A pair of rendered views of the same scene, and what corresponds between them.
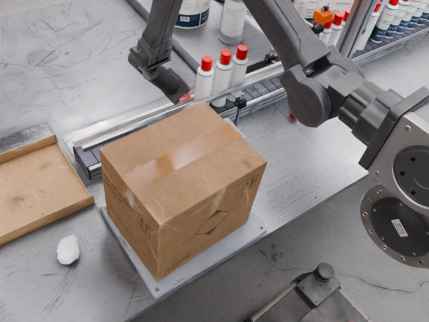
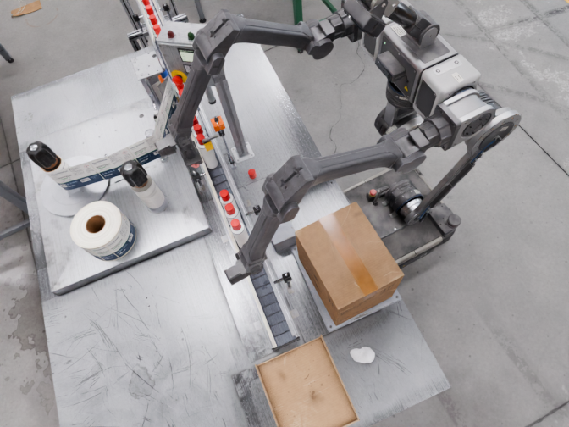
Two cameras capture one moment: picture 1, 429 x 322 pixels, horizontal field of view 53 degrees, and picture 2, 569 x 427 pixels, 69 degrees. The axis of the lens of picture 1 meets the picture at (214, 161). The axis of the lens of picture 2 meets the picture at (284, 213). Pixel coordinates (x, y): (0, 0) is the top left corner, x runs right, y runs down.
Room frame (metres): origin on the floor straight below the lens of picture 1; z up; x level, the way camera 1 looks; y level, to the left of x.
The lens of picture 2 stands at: (0.55, 0.54, 2.41)
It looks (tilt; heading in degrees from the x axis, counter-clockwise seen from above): 64 degrees down; 301
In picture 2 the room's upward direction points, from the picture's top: 11 degrees counter-clockwise
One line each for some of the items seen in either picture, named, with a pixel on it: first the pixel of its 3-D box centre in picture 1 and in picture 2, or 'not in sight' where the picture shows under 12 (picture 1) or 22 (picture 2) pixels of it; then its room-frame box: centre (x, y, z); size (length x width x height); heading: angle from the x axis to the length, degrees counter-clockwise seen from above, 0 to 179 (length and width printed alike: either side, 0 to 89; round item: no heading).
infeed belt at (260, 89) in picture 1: (288, 78); (214, 168); (1.31, -0.22, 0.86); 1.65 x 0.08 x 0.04; 134
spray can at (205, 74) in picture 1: (203, 85); (240, 233); (1.04, 0.08, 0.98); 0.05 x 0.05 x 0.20
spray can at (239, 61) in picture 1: (237, 73); (229, 205); (1.12, -0.02, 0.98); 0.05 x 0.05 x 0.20
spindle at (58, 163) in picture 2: not in sight; (55, 167); (1.87, 0.07, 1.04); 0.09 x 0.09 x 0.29
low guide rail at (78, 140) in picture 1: (223, 86); (225, 220); (1.14, 0.02, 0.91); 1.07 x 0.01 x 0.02; 134
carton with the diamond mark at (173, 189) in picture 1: (180, 189); (345, 265); (0.63, 0.07, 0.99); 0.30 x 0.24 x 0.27; 137
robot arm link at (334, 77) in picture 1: (330, 97); (409, 149); (0.54, -0.16, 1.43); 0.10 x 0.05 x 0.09; 48
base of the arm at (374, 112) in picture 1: (375, 115); (433, 132); (0.49, -0.22, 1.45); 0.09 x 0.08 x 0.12; 138
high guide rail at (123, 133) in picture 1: (239, 87); (240, 207); (1.09, -0.03, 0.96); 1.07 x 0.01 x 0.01; 134
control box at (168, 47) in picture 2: not in sight; (192, 55); (1.33, -0.35, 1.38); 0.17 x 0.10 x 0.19; 9
